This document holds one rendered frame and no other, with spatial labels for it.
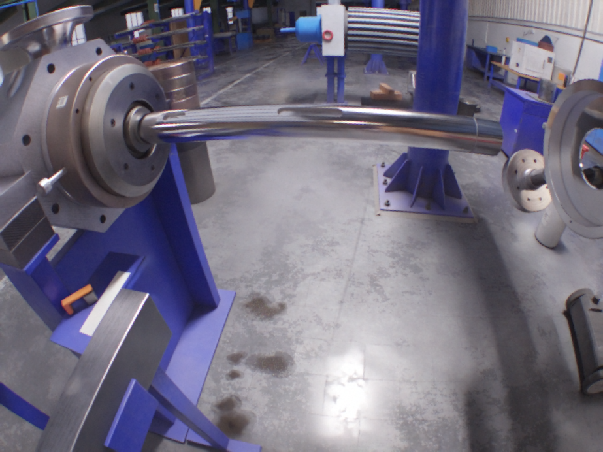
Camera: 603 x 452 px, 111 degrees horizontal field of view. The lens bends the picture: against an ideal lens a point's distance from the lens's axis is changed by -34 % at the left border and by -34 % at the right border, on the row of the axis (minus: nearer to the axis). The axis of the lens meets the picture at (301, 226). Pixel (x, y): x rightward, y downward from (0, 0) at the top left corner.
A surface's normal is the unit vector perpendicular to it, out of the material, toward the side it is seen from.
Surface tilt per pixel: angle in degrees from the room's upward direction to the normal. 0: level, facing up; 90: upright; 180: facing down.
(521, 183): 49
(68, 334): 0
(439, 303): 0
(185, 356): 0
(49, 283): 90
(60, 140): 70
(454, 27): 90
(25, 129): 90
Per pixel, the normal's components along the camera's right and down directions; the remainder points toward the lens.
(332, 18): -0.17, 0.61
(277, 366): -0.04, -0.79
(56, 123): -0.14, 0.12
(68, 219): 0.99, 0.06
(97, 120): 0.73, 0.12
